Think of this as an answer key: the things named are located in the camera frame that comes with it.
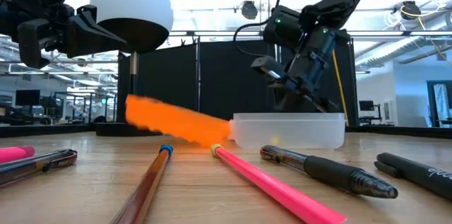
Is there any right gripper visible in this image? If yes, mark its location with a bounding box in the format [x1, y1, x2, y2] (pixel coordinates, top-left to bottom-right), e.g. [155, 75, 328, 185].
[271, 28, 350, 114]

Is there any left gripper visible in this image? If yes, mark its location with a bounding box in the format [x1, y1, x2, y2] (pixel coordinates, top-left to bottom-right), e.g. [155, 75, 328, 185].
[0, 3, 127, 70]

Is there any clear plastic supply box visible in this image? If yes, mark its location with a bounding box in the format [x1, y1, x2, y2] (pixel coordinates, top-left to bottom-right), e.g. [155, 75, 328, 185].
[229, 112, 346, 150]

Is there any black gel pen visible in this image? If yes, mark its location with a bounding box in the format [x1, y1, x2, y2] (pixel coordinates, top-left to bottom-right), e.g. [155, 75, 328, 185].
[0, 148, 78, 187]
[260, 145, 399, 199]

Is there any orange perforated plastic lid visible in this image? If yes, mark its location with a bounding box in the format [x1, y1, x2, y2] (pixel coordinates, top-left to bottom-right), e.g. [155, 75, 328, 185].
[125, 93, 232, 147]

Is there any black marker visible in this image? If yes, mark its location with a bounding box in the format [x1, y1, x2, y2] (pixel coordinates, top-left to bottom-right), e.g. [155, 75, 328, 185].
[374, 152, 452, 201]

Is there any pink highlighter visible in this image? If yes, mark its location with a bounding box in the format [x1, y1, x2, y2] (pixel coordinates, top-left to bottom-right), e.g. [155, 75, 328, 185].
[0, 145, 36, 164]

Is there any brown pencil blue eraser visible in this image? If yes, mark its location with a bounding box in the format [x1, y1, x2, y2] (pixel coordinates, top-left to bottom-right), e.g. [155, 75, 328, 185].
[109, 144, 174, 224]

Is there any white globe lamp black base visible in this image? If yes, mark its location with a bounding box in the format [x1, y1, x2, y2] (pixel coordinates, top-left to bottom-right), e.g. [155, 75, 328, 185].
[90, 0, 174, 136]

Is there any black partition panel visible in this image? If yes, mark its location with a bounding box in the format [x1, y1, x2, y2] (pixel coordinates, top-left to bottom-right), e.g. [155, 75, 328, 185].
[116, 38, 358, 128]

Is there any pink pencil yellow eraser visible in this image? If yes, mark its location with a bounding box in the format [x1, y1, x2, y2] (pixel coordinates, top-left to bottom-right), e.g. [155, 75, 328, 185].
[210, 143, 349, 224]

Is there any yellow cable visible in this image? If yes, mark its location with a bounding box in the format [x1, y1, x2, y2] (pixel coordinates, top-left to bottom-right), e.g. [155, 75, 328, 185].
[319, 0, 350, 126]

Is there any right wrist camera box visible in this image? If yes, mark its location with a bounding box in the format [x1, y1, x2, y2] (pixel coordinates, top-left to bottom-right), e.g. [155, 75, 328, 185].
[251, 56, 287, 82]

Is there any black ceiling camera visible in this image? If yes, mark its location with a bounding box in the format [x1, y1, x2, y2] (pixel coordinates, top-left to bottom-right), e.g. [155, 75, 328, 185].
[242, 0, 258, 20]
[400, 0, 422, 20]

